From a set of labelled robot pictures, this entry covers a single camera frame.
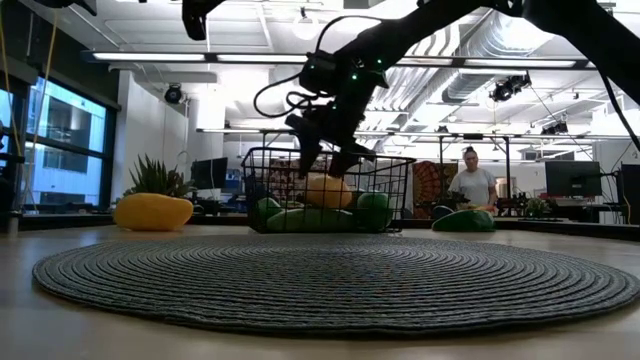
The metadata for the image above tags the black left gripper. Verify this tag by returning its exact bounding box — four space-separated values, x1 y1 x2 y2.
181 0 226 42

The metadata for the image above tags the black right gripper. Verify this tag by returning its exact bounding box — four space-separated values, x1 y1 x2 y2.
285 54 389 179

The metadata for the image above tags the green toy cucumber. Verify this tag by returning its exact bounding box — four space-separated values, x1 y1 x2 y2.
265 207 359 234

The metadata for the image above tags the black wire basket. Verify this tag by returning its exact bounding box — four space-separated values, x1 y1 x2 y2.
240 145 417 235

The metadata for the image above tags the toy watermelon slice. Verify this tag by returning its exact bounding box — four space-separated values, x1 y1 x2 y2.
431 207 496 233

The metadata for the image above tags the yellow toy fruit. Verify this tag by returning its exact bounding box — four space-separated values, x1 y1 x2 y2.
113 192 195 233

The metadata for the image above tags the long linear ceiling light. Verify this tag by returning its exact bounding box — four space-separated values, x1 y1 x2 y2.
82 49 596 71

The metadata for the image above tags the orange patterned tapestry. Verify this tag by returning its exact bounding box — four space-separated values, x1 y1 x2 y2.
412 159 451 220

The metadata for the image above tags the white globe pendant lamp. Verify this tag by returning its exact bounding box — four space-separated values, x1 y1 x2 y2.
292 7 321 42

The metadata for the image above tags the black computer monitor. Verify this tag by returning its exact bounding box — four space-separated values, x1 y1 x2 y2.
619 163 640 226
544 159 603 198
190 156 229 191

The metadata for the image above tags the round grey woven placemat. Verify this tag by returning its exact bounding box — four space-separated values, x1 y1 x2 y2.
32 233 640 337

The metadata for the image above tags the person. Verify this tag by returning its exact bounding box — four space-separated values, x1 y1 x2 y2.
447 145 499 209

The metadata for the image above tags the large glass window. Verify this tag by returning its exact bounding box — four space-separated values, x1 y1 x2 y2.
0 74 120 216

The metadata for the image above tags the small green succulent plant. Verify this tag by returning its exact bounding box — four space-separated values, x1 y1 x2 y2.
123 153 197 199

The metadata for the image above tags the black spotlight cluster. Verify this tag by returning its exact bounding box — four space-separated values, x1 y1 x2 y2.
488 73 532 104

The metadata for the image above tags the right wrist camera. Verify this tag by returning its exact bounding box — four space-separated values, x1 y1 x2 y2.
298 49 346 97

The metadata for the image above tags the silver ventilation duct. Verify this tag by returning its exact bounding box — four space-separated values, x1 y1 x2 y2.
442 12 556 105

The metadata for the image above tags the yellow hanging cable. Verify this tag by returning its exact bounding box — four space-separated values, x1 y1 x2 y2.
19 12 59 206

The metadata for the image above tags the black aluminium table frame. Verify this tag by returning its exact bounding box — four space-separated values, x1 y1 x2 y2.
0 212 640 242

